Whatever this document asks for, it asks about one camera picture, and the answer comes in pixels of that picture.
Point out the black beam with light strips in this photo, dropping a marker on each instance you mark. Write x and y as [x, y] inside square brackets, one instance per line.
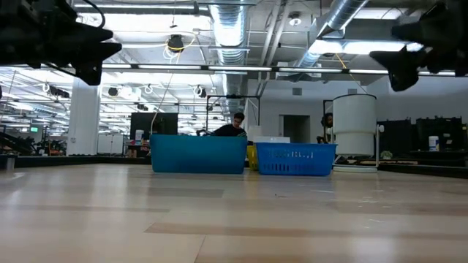
[168, 66]

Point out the person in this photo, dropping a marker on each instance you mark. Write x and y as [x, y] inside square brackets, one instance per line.
[328, 120]
[230, 130]

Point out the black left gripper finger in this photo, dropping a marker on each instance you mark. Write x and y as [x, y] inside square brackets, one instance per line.
[93, 58]
[91, 34]

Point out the white cabinet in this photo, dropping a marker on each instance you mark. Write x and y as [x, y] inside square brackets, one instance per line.
[109, 144]

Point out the blue slotted plastic basket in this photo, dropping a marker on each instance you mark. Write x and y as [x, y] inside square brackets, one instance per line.
[296, 160]

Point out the black monitor screen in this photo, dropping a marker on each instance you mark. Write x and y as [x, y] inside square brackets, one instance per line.
[161, 124]

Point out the white ceiling sensor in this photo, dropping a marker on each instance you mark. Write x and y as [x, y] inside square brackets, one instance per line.
[294, 20]

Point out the white building pillar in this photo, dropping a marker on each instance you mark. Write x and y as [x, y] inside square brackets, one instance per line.
[84, 117]

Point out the black cabinets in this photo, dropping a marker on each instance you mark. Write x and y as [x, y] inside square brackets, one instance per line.
[438, 128]

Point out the white canister with blue lid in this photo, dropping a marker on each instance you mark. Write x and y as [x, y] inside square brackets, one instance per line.
[139, 135]
[433, 144]

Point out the black aluminium table frame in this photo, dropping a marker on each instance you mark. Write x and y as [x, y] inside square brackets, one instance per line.
[73, 160]

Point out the silver ventilation duct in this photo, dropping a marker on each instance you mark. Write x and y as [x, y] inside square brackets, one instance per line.
[228, 29]
[343, 14]

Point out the teal plastic bin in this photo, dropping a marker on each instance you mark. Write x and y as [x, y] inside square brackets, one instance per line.
[197, 153]

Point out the black ceiling-mounted device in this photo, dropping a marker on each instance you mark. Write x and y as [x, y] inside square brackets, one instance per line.
[176, 43]

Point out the yellow slotted plastic basket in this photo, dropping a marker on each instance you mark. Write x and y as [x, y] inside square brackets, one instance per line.
[252, 157]

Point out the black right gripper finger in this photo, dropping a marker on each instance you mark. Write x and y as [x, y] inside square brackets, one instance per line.
[424, 31]
[402, 64]

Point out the white cylindrical container on stand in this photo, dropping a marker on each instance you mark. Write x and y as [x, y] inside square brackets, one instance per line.
[354, 120]

